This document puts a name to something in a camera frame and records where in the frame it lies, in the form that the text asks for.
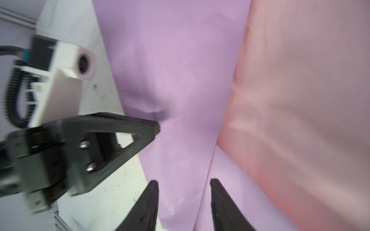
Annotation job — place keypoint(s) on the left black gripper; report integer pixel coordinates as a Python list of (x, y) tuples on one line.
[(70, 157)]

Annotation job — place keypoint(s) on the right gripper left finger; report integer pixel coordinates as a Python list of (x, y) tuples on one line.
[(143, 215)]

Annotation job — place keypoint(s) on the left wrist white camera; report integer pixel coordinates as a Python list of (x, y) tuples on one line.
[(46, 83)]

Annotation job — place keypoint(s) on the pink purple wrapping paper sheet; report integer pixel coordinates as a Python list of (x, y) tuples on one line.
[(298, 116)]

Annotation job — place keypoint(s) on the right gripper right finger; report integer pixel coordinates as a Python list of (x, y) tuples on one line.
[(226, 214)]

